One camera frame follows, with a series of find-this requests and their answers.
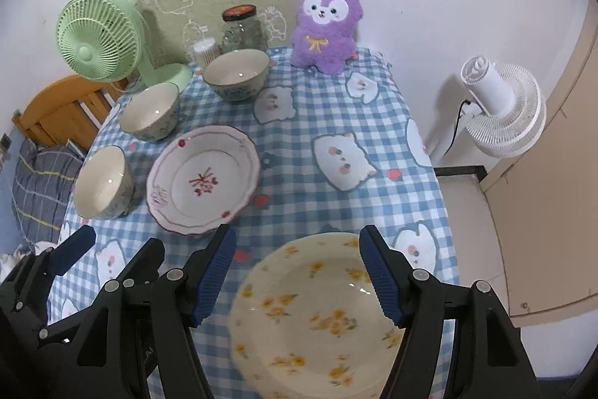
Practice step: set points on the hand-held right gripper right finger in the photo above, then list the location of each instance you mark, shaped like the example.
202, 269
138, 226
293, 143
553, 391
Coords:
381, 277

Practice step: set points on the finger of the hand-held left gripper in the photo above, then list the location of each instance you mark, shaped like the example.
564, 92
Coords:
145, 261
77, 247

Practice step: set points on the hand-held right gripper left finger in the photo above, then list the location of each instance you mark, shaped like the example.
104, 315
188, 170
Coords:
215, 277

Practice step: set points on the beige floral ceramic bowl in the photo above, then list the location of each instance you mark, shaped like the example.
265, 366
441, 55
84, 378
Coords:
236, 74
100, 184
149, 111

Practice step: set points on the small deep cream yellow-flower plate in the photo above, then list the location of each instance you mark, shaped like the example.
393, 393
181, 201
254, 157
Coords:
317, 333

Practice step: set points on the white plate pink rim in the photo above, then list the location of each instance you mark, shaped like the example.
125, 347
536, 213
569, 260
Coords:
205, 179

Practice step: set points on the white garment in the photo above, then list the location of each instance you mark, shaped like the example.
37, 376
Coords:
44, 246

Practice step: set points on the crumpled white cloth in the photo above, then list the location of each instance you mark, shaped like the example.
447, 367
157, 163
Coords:
5, 261

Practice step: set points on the grey plaid pillow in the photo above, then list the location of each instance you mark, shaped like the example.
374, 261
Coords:
42, 188

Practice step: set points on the wooden bed headboard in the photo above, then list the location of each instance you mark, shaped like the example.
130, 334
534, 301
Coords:
60, 104

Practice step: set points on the blue checked tablecloth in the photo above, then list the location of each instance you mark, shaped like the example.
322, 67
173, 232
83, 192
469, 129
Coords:
303, 137

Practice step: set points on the beige door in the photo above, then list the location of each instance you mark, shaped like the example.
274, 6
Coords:
551, 216

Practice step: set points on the white standing fan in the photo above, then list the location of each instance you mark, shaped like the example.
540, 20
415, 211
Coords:
504, 109

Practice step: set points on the green desk fan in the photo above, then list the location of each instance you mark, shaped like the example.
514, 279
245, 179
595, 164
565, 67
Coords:
98, 39

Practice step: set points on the cotton swab container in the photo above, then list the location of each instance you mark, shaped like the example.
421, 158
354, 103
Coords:
205, 53

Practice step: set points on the glass jar dark lid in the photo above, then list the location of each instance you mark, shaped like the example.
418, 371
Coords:
240, 29

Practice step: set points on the purple plush toy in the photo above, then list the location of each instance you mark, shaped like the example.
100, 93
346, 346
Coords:
324, 25

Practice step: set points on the wall socket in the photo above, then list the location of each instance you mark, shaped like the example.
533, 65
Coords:
5, 143

